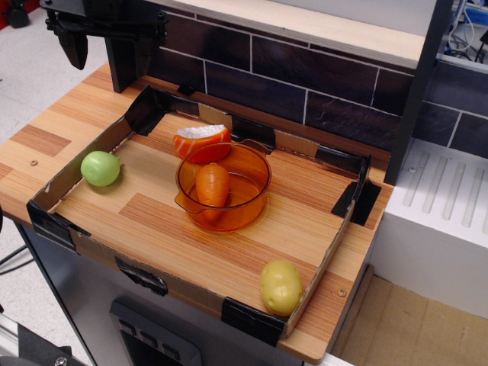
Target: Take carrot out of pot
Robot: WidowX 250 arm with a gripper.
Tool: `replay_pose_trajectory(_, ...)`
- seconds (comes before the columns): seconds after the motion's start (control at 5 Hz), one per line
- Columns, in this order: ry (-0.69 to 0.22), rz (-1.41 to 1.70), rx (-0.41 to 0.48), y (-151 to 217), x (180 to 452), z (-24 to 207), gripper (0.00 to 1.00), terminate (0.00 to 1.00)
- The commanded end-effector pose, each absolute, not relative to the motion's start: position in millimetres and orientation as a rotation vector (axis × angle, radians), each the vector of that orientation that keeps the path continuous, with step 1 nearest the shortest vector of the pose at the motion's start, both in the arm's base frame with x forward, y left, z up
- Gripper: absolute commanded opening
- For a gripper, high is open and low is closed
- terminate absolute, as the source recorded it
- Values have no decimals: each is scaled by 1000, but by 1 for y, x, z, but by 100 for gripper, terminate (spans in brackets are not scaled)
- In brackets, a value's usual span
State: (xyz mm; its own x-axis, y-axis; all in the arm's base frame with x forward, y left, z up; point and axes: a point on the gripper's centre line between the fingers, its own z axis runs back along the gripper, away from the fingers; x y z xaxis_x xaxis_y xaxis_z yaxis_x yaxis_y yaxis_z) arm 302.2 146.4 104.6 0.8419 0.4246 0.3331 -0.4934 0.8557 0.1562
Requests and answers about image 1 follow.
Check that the dark grey vertical post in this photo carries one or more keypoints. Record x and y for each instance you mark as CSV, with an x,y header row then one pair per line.
x,y
438,27

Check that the cardboard fence with black tape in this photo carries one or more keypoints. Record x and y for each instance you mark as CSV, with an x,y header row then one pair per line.
x,y
319,216

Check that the light wooden shelf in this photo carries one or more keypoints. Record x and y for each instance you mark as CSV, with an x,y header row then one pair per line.
x,y
335,33

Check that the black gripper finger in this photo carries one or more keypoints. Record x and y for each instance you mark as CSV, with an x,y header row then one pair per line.
x,y
144,49
75,47

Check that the grey control panel with buttons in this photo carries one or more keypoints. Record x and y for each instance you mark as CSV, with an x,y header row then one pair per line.
x,y
148,343

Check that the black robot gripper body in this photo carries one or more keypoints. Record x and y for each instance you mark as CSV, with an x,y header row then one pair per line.
x,y
126,20

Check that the white plastic drain board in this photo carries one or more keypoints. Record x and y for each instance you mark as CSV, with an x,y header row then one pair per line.
x,y
432,239

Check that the yellow plastic toy potato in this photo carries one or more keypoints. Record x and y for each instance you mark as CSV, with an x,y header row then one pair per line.
x,y
280,287

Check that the salmon sushi toy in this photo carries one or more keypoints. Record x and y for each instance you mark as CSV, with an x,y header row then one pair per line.
x,y
203,144

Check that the transparent orange plastic pot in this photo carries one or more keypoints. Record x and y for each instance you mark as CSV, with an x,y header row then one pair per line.
x,y
250,177

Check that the green plastic toy pear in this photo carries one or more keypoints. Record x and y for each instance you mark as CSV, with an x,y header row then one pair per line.
x,y
100,168

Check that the orange plastic toy carrot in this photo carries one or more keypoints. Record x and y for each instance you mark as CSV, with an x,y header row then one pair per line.
x,y
212,186

